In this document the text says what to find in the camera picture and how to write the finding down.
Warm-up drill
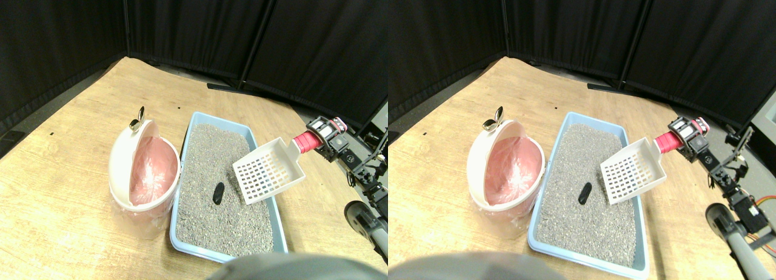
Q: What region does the orange wire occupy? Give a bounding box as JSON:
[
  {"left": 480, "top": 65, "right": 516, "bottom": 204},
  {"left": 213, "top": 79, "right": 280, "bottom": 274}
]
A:
[{"left": 752, "top": 195, "right": 776, "bottom": 256}]

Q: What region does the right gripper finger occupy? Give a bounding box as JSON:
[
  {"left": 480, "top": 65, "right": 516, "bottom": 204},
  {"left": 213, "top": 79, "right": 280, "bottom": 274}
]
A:
[
  {"left": 307, "top": 116, "right": 336, "bottom": 148},
  {"left": 669, "top": 116, "right": 699, "bottom": 150}
]

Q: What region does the black curtain stand foot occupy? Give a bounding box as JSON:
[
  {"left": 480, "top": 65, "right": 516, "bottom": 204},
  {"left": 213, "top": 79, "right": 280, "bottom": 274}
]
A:
[
  {"left": 587, "top": 82, "right": 643, "bottom": 96},
  {"left": 0, "top": 130, "right": 26, "bottom": 148},
  {"left": 207, "top": 82, "right": 267, "bottom": 96}
]

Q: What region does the white bin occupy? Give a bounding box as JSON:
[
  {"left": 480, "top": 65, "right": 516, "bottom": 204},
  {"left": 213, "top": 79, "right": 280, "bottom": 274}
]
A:
[
  {"left": 466, "top": 106, "right": 545, "bottom": 239},
  {"left": 109, "top": 106, "right": 181, "bottom": 239}
]

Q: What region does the white scoop with red handle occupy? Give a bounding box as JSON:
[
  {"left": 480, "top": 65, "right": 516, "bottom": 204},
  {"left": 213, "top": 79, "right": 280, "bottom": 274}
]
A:
[
  {"left": 600, "top": 118, "right": 710, "bottom": 205},
  {"left": 232, "top": 118, "right": 347, "bottom": 205}
]

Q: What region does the black curtain stand pole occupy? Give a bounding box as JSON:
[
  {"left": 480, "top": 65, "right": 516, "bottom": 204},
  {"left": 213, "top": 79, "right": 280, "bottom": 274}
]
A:
[
  {"left": 500, "top": 0, "right": 511, "bottom": 55},
  {"left": 238, "top": 0, "right": 279, "bottom": 88},
  {"left": 122, "top": 0, "right": 130, "bottom": 55},
  {"left": 618, "top": 0, "right": 658, "bottom": 88}
]

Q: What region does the blue litter tray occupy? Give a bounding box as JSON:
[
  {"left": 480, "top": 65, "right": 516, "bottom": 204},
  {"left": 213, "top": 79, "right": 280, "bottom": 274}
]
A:
[
  {"left": 527, "top": 112, "right": 650, "bottom": 279},
  {"left": 169, "top": 112, "right": 289, "bottom": 258}
]

